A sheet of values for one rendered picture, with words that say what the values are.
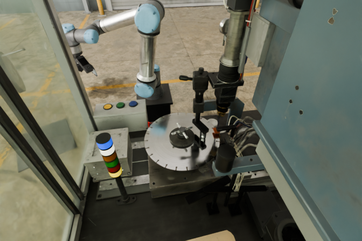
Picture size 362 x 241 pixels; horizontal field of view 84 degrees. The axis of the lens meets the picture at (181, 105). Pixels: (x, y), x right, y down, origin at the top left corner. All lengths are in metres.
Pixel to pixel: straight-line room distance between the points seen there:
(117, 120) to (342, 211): 1.02
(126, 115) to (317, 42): 0.97
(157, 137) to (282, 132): 0.61
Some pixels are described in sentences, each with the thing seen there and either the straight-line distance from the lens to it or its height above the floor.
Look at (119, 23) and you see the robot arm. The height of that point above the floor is 1.26.
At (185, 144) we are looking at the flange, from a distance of 0.86.
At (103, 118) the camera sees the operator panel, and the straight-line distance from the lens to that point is 1.16.
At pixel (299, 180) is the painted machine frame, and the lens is 0.39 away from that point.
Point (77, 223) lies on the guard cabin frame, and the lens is 0.97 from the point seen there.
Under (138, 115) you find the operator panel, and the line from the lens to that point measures 1.14.
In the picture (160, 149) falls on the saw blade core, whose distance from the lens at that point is 0.86.
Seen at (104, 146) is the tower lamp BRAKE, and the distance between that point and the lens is 0.66.
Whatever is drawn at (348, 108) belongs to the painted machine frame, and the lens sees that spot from 0.31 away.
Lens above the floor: 1.63
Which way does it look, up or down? 40 degrees down
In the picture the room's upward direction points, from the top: straight up
